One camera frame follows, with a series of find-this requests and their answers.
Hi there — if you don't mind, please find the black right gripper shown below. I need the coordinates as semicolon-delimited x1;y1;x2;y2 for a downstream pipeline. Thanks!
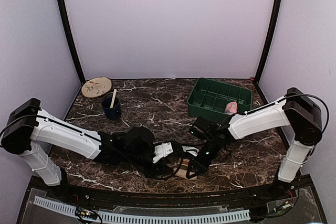
186;137;221;178

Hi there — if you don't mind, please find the pink patterned sock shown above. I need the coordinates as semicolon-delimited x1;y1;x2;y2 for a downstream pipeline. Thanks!
225;101;238;115

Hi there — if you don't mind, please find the green compartment tray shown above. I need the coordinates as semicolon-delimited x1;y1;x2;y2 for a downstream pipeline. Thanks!
187;78;253;123

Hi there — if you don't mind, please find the beige striped sock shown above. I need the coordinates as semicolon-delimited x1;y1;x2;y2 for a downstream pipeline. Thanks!
175;158;197;180

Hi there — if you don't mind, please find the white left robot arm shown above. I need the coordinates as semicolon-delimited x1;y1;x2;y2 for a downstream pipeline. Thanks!
1;98;184;201

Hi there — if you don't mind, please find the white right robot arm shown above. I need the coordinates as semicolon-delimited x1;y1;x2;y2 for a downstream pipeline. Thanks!
186;88;328;200

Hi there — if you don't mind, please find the dark blue mug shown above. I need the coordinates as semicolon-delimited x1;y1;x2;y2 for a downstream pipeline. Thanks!
102;97;121;120

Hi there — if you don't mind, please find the wooden stick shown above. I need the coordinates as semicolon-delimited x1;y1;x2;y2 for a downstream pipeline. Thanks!
110;89;117;109

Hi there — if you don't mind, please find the beige embroidered round coaster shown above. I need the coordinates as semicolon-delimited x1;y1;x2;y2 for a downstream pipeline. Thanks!
81;77;112;98

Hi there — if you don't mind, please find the black front rail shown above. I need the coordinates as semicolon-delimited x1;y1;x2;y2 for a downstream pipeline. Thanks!
69;184;271;208

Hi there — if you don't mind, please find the white slotted cable duct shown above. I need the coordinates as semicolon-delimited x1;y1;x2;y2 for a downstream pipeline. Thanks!
33;195;250;224

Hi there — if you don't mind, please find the right black frame post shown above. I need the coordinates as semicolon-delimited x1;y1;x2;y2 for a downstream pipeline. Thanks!
254;0;281;85

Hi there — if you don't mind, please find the black frame post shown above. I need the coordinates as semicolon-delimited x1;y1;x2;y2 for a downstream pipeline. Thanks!
254;0;281;85
57;0;86;84

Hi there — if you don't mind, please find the left black frame post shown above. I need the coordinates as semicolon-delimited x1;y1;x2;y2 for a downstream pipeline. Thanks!
57;0;86;84

